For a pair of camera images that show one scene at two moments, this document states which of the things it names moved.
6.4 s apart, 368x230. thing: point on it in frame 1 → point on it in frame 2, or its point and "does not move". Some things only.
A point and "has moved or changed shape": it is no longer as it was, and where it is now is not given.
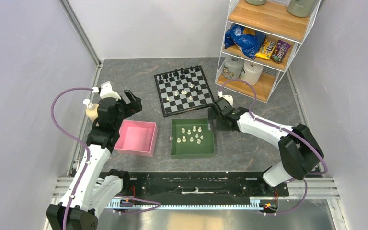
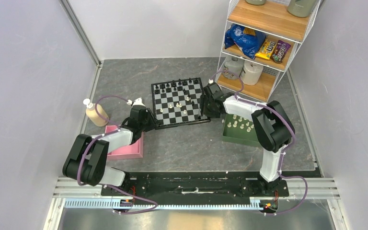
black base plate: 150,185 does not move
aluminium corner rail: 84,37 does not move
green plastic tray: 191,138 → 238,130
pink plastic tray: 138,138 has moved or changed shape
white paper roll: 251,73 does not move
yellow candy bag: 266,50 does not move
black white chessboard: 183,90 has moved or changed shape
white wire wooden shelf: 260,39 does not move
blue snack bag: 247,43 does not move
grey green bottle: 300,8 does not move
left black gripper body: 124,111 → 150,123
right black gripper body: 219,124 → 208,110
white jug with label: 234,69 does not move
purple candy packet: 280,51 does not move
